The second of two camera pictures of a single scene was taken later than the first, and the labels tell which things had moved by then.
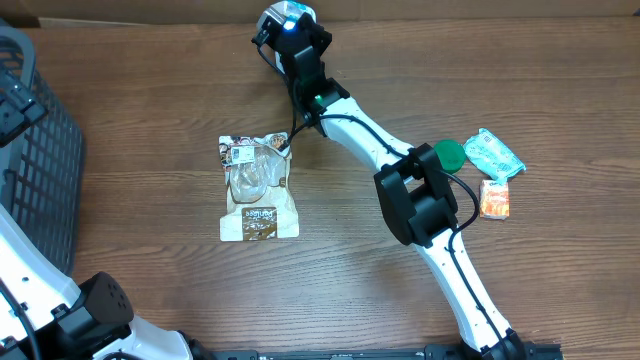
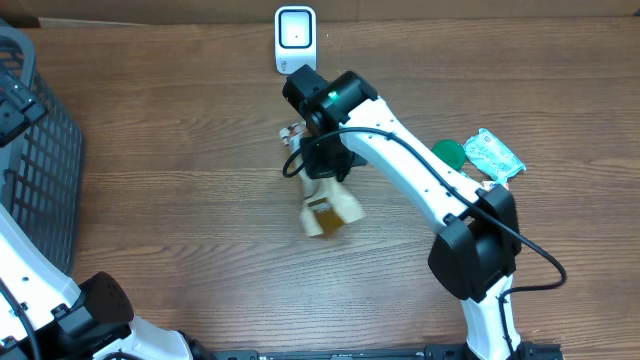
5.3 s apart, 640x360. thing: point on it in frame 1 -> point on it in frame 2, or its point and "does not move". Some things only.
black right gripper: x=318 y=33 -> x=319 y=167
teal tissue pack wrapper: x=493 y=157 does not move
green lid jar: x=451 y=155 does not move
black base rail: x=519 y=351 does not move
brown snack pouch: x=259 y=200 -> x=318 y=212
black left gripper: x=13 y=119 does not move
